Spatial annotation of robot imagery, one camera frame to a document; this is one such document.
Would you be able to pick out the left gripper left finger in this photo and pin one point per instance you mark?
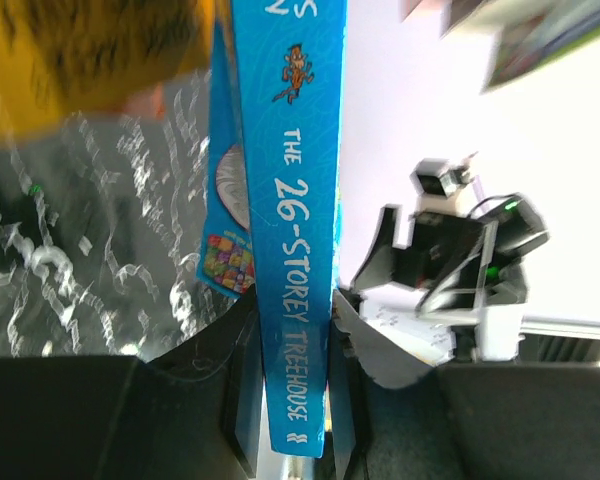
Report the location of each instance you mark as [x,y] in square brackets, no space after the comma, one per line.
[192,413]

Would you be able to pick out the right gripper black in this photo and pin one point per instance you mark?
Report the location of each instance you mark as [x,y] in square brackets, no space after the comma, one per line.
[447,259]

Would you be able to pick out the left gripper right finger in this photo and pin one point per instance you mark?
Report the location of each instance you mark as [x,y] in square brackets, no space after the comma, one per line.
[394,417]

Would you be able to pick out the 26-storey treehouse blue book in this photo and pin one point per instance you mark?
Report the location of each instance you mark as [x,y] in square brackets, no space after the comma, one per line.
[273,212]

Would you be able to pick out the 65-storey treehouse green book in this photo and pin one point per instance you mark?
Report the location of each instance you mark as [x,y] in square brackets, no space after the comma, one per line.
[539,38]

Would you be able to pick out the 130-storey treehouse orange book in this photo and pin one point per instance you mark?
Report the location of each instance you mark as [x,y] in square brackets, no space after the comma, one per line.
[105,57]

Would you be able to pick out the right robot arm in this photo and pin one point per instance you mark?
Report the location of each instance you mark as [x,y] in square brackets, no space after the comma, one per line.
[491,330]

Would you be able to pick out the pink three-tier shelf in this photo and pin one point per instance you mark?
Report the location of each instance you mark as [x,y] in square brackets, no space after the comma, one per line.
[423,7]

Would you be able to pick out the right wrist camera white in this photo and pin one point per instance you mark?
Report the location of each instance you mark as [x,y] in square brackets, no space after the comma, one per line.
[440,177]

